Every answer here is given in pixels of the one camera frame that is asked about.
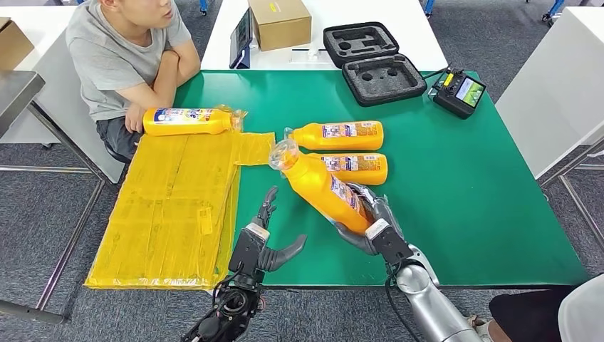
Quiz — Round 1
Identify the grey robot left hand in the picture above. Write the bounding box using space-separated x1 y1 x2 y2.
250 185 308 274

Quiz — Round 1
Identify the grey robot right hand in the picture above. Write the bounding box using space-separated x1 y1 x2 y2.
335 182 405 257

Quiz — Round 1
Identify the orange detergent bottle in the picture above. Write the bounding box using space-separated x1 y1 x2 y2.
269 139 376 236
283 121 385 151
306 153 388 186
142 107 246 138

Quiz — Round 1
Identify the yellow plastic wrapped sheet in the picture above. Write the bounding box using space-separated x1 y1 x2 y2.
85 104 278 290

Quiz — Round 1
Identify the black foam-lined open case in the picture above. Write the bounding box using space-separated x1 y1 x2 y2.
323 21 428 108

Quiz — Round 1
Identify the black remote controller with screen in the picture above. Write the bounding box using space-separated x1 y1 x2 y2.
432 67 487 120

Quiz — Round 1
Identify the black stool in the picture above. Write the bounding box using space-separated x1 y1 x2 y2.
104 140 134 165

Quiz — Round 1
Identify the white table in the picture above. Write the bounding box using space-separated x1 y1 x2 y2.
0 5 126 185
200 0 448 72
494 6 604 251

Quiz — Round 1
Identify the brown cardboard box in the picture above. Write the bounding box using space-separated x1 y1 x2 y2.
247 0 313 52
0 16 35 72

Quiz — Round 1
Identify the dark tablet on stand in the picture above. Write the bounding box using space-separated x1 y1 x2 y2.
229 8 254 70

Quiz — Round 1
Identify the seated person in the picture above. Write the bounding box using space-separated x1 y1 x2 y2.
66 0 202 159

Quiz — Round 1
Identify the grey metal table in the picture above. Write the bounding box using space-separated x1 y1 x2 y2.
0 69 112 326

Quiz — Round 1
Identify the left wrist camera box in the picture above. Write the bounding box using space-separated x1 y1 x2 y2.
228 222 271 280

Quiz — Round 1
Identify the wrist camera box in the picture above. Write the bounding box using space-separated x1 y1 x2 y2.
228 222 271 280
364 217 415 266

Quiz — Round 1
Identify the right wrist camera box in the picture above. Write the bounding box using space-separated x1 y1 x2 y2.
364 217 415 266

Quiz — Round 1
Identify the blue wheeled frame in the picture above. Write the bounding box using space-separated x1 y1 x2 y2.
524 0 567 24

